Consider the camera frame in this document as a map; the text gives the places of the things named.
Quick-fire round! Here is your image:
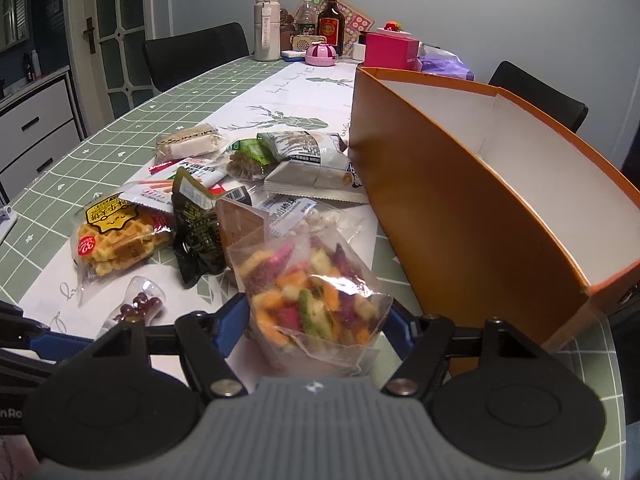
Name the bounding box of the colourful veggie chips bag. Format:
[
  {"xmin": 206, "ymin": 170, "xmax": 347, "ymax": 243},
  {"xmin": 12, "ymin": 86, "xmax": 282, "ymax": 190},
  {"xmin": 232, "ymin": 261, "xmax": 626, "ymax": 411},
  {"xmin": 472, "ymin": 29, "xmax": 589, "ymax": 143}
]
[{"xmin": 229, "ymin": 229, "xmax": 393, "ymax": 377}]

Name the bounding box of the red spicy strips packet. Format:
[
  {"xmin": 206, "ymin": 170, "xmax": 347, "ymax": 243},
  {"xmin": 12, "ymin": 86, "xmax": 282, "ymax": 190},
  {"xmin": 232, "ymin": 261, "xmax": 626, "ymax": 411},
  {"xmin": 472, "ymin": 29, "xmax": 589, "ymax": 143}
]
[{"xmin": 119, "ymin": 157, "xmax": 228, "ymax": 214}]

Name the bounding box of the green label nut pack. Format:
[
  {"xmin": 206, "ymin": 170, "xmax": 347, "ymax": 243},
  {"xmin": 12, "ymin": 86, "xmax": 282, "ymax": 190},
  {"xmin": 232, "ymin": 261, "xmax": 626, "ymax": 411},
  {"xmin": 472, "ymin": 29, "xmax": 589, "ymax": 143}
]
[{"xmin": 226, "ymin": 139, "xmax": 278, "ymax": 181}]

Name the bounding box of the rice puff cake pack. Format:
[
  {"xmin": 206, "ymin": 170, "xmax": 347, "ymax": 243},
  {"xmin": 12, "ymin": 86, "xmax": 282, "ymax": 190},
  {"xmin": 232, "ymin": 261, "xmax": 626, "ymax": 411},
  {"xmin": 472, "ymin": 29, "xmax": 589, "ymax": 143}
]
[{"xmin": 155, "ymin": 124, "xmax": 230, "ymax": 164}]

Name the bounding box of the white grey printed snack bag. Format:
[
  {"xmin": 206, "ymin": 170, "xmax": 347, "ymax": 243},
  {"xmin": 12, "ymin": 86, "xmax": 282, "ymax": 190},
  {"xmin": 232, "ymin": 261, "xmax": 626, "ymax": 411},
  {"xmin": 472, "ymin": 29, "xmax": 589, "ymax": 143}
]
[{"xmin": 257, "ymin": 130, "xmax": 349, "ymax": 170}]

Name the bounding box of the chocolate balls clear pack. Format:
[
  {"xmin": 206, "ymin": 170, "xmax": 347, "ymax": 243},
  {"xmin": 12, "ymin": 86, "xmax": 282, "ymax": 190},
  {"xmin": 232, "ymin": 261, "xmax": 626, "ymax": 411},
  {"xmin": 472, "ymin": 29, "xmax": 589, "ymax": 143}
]
[{"xmin": 96, "ymin": 276, "xmax": 166, "ymax": 338}]

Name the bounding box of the dark green snack pouch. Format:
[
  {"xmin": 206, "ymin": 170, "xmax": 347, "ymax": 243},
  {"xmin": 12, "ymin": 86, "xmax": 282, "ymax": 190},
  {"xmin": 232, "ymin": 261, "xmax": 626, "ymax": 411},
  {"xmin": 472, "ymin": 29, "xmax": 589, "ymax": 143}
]
[{"xmin": 171, "ymin": 167, "xmax": 227, "ymax": 288}]

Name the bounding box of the brown cardboard snack packet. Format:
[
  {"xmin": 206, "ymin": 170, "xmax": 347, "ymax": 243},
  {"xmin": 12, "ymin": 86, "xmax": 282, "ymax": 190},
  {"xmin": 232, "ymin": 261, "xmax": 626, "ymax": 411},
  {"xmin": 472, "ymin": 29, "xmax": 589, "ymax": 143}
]
[{"xmin": 216, "ymin": 198, "xmax": 270, "ymax": 264}]

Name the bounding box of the waffle snack pack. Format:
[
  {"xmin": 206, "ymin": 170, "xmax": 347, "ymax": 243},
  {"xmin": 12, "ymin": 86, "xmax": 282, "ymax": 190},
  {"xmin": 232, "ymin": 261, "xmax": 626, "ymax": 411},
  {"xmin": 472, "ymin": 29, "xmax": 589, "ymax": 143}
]
[{"xmin": 70, "ymin": 193, "xmax": 174, "ymax": 285}]

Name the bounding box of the white deer table runner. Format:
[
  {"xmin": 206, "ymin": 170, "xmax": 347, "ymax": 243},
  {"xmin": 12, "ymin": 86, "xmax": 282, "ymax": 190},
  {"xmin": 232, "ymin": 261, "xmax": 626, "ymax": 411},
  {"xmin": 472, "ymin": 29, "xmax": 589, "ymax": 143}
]
[{"xmin": 19, "ymin": 58, "xmax": 426, "ymax": 376}]

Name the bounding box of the orange cardboard box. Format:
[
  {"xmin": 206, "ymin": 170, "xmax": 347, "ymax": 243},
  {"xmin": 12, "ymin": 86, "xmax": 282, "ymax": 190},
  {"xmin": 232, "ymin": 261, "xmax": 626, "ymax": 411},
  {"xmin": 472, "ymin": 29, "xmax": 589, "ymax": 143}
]
[{"xmin": 349, "ymin": 67, "xmax": 639, "ymax": 350}]

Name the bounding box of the white candy clear bag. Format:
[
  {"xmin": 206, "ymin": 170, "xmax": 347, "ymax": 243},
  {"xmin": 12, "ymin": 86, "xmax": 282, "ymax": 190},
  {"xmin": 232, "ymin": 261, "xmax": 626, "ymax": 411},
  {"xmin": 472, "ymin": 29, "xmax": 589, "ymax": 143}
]
[{"xmin": 259, "ymin": 195, "xmax": 352, "ymax": 241}]

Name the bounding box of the silver white snack packet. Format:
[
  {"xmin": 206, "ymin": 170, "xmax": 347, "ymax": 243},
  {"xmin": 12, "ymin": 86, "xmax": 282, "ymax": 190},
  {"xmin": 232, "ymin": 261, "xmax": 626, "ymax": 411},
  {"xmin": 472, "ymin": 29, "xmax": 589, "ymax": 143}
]
[{"xmin": 264, "ymin": 160, "xmax": 369, "ymax": 205}]

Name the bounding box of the green grid tablecloth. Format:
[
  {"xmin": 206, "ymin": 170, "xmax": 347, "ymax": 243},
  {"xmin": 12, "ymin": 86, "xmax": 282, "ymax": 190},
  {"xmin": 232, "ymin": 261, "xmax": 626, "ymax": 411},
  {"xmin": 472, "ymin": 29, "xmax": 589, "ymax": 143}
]
[{"xmin": 1, "ymin": 58, "xmax": 631, "ymax": 479}]

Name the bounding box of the black chair right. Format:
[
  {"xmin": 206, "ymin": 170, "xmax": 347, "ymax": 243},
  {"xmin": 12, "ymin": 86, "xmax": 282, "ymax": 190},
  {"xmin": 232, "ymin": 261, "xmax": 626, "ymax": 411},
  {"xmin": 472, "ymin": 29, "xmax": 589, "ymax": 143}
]
[{"xmin": 489, "ymin": 61, "xmax": 589, "ymax": 133}]

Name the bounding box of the black chair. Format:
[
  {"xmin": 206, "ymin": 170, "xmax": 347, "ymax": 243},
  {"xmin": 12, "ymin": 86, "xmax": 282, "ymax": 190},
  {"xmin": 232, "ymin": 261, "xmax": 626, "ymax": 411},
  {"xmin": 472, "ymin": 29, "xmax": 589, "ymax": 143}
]
[
  {"xmin": 142, "ymin": 22, "xmax": 250, "ymax": 92},
  {"xmin": 489, "ymin": 61, "xmax": 589, "ymax": 133}
]

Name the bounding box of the white drawer cabinet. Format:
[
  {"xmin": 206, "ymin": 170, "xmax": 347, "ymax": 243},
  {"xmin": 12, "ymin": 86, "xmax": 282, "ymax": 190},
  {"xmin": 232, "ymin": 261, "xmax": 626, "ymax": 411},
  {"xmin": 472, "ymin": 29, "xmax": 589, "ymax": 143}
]
[{"xmin": 1, "ymin": 66, "xmax": 86, "ymax": 204}]

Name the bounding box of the purple tissue pack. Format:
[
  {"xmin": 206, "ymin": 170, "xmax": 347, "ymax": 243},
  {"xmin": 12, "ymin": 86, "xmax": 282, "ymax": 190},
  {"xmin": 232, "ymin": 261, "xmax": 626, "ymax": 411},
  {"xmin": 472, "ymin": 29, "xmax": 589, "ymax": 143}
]
[{"xmin": 418, "ymin": 42, "xmax": 475, "ymax": 81}]

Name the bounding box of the black chair left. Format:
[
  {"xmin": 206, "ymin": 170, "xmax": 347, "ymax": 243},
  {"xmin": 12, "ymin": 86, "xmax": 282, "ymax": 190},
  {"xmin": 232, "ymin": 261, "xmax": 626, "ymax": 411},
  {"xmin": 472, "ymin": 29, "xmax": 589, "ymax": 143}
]
[{"xmin": 142, "ymin": 22, "xmax": 250, "ymax": 92}]

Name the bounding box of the magenta gift box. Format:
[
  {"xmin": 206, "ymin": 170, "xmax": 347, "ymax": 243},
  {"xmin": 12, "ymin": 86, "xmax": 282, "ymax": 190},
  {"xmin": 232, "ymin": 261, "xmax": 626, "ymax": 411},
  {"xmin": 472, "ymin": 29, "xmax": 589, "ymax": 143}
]
[{"xmin": 362, "ymin": 32, "xmax": 421, "ymax": 72}]

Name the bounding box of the white small box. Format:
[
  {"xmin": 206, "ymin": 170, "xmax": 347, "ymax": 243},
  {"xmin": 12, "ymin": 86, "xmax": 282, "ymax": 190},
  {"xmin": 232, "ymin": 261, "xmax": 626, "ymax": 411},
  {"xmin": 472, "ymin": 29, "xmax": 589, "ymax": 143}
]
[{"xmin": 352, "ymin": 42, "xmax": 366, "ymax": 63}]

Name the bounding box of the pink round mini fan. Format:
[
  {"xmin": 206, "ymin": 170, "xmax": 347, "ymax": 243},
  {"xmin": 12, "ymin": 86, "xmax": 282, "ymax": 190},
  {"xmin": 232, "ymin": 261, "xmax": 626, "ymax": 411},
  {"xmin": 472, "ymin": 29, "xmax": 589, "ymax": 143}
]
[{"xmin": 305, "ymin": 42, "xmax": 337, "ymax": 67}]

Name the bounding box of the small beige radio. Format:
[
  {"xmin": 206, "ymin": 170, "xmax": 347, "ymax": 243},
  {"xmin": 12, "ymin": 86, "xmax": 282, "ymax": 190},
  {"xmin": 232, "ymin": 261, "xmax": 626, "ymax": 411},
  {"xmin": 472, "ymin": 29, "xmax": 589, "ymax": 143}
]
[{"xmin": 291, "ymin": 35, "xmax": 326, "ymax": 52}]

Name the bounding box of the colourful dotted card board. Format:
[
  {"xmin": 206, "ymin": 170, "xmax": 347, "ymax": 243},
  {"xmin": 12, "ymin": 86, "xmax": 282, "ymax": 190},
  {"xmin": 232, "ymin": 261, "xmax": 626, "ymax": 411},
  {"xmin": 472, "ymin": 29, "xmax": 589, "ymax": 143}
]
[{"xmin": 311, "ymin": 0, "xmax": 374, "ymax": 55}]

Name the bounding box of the white pink water bottle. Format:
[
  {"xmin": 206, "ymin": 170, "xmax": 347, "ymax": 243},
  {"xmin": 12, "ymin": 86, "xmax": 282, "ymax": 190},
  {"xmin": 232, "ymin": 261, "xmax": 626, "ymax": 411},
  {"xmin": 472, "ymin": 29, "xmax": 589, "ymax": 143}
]
[{"xmin": 254, "ymin": 0, "xmax": 281, "ymax": 62}]

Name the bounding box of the dark brown liquor bottle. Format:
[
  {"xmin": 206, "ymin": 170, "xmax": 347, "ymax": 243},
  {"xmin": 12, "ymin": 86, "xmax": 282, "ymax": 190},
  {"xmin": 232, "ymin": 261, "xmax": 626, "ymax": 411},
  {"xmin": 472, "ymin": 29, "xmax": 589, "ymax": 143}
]
[{"xmin": 318, "ymin": 0, "xmax": 345, "ymax": 56}]

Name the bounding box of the clear plastic drink bottle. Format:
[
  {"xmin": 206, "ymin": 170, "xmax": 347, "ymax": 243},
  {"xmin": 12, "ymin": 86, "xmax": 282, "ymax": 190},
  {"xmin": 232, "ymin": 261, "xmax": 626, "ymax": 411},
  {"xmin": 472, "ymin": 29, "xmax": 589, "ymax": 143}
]
[{"xmin": 295, "ymin": 0, "xmax": 318, "ymax": 36}]

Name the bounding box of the glass panel door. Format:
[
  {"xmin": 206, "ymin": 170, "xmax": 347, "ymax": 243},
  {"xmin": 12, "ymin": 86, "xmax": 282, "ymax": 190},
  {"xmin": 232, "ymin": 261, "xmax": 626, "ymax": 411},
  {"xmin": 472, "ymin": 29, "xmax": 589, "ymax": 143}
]
[{"xmin": 84, "ymin": 0, "xmax": 154, "ymax": 118}]

